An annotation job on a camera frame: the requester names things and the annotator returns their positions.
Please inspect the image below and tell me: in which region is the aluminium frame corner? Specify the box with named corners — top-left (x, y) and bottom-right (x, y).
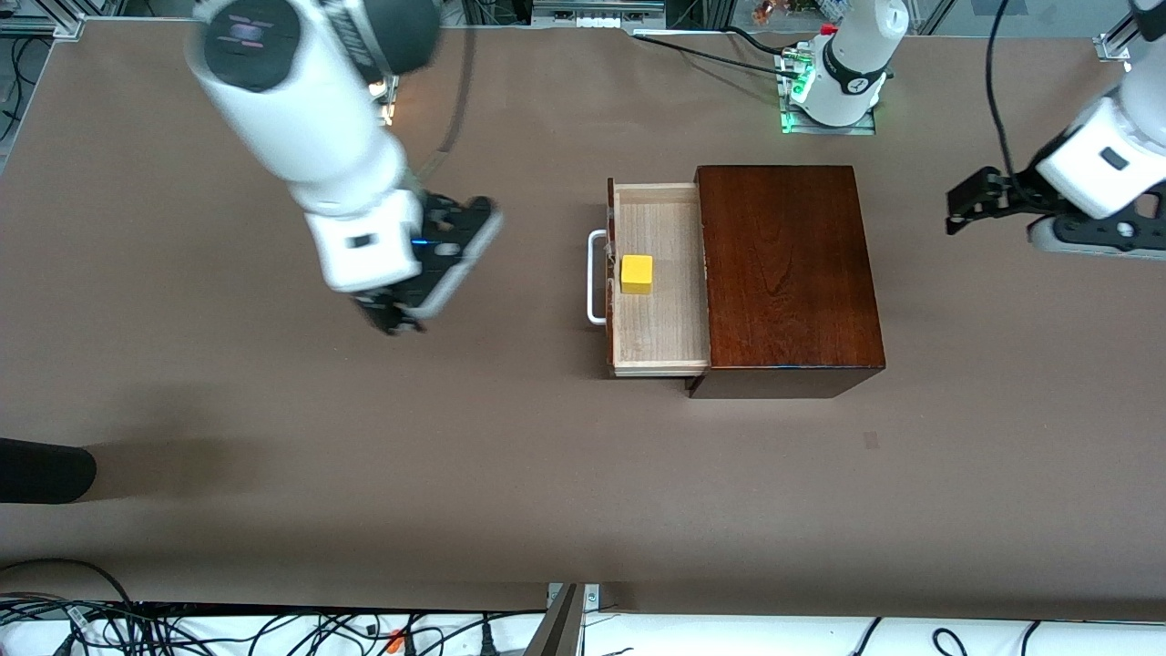
top-left (1096, 0), bottom-right (1166, 63)

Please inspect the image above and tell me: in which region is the black cylinder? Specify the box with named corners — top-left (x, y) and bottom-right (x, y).
top-left (0, 437), bottom-right (97, 505)

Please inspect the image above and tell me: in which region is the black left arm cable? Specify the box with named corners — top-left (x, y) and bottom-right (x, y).
top-left (987, 0), bottom-right (1039, 179)

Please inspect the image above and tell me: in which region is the dark brown wooden cabinet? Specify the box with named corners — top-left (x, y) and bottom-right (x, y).
top-left (685, 165), bottom-right (886, 400)

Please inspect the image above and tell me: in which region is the aluminium profile bar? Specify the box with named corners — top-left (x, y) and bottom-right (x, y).
top-left (524, 583), bottom-right (588, 656)

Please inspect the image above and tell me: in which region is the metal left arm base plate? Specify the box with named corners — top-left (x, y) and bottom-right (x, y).
top-left (779, 46), bottom-right (877, 136)

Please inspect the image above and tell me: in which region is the black cable tangle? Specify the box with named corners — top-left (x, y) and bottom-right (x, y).
top-left (0, 597), bottom-right (547, 656)

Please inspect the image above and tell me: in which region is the black looped cable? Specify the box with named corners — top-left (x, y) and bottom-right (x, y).
top-left (0, 558), bottom-right (138, 607)

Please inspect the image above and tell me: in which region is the light wood drawer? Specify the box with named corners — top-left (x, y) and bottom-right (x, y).
top-left (587, 179), bottom-right (713, 379)

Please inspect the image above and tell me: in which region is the thick black arm hose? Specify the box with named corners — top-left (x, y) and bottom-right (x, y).
top-left (414, 27), bottom-right (479, 183)

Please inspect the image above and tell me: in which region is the black table cable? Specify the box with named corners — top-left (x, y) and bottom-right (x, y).
top-left (631, 30), bottom-right (803, 78)

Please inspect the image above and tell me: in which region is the grey power strip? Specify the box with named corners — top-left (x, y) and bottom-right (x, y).
top-left (531, 0), bottom-right (668, 28)

